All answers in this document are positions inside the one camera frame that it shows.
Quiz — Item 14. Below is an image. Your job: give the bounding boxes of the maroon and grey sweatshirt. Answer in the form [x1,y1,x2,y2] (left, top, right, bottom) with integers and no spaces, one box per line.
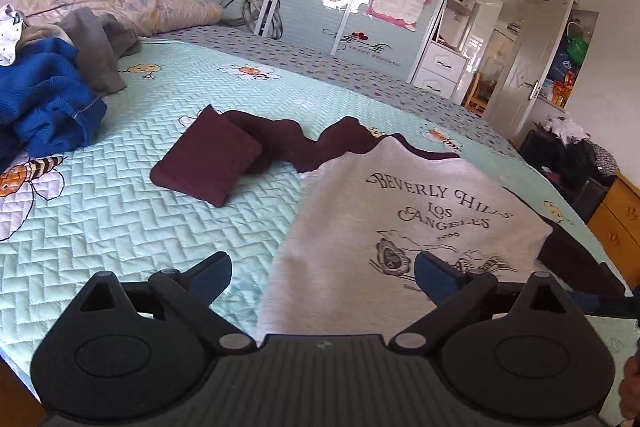
[151,107,625,337]

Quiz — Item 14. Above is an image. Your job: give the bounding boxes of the dark clothes pile on chair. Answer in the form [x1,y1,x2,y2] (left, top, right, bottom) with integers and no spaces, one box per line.
[518,116,620,223]

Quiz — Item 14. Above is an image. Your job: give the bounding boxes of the person's right hand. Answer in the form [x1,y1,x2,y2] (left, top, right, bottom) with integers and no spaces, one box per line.
[618,352,640,421]

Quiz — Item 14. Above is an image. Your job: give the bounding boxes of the mint quilted bee bedspread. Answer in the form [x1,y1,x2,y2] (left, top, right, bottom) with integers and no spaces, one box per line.
[1,27,606,381]

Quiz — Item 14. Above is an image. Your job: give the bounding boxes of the yellow wooden cabinet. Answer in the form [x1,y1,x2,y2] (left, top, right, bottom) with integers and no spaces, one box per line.
[588,172,640,289]

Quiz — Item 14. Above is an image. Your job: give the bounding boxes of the white room door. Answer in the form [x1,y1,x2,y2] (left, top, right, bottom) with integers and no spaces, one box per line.
[483,0,574,140]

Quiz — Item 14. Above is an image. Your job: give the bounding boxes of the blue garment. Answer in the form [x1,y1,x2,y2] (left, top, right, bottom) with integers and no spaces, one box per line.
[1,38,107,168]

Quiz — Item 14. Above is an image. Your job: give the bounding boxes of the grey garment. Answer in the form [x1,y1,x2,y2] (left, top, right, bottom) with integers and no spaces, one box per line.
[16,8,142,96]

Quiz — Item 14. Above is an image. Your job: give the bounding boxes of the floral pillow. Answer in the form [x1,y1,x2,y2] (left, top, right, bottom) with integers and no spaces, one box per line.
[1,0,222,37]

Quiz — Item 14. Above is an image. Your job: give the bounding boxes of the white patterned garment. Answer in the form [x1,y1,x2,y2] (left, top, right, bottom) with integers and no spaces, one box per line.
[0,3,24,67]

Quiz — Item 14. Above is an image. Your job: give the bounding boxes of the coiled hose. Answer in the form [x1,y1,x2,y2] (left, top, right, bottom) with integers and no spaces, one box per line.
[218,0,284,40]

